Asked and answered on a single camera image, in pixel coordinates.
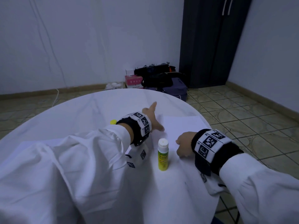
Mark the black left wristband with markers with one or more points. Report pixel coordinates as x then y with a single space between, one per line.
135 128

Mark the person's right forearm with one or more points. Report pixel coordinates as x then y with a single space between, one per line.
261 193

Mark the white paper stack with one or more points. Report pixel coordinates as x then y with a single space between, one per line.
182 124

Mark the person's left hand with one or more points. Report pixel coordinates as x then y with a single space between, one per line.
152 118

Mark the blue suitcase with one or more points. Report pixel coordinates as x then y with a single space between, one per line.
176 88

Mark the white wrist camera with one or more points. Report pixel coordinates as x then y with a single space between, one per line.
212 184
138 157

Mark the yellow glue stick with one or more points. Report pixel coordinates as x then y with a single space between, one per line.
163 156

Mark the black bag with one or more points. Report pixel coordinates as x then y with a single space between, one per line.
156 74

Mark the yellow glue stick cap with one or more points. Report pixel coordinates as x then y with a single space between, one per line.
113 122

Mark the person's left forearm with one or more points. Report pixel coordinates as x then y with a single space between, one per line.
60 179

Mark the person's right hand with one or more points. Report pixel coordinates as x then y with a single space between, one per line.
186 144

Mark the black wardrobe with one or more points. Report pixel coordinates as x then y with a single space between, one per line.
212 39

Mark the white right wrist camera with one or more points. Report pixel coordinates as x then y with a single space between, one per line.
212 184

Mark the black right wristband with markers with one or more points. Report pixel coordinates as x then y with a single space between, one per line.
215 151

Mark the white item on floor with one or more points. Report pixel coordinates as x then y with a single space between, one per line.
115 85

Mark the pink box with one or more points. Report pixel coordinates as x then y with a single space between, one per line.
134 81

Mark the black wristband with markers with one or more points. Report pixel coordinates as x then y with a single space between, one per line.
215 151
135 128

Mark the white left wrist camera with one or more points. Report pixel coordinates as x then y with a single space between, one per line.
138 157

